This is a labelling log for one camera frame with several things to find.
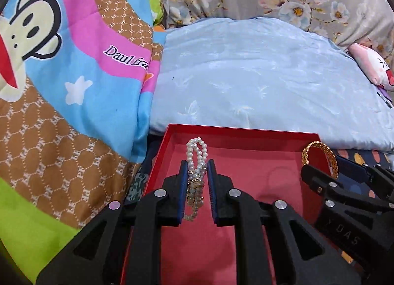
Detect pink cartoon plush pillow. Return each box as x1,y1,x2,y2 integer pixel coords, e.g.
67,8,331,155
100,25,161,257
349,43,394,91

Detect light blue pillow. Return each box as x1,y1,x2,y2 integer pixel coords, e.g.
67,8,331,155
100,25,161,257
149,18,393,151

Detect colourful monkey cartoon quilt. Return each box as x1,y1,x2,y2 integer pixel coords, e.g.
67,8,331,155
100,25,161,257
1,0,166,282

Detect white pearl bracelet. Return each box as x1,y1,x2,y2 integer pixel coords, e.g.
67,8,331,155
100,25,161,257
183,136,209,222

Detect red cardboard tray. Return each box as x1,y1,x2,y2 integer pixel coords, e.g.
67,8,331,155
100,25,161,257
128,124,321,284

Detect gold chain bangle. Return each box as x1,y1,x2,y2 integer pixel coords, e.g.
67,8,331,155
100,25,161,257
301,140,339,180

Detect navy planet print bedsheet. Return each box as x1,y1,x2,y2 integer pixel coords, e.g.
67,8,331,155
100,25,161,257
124,135,394,270

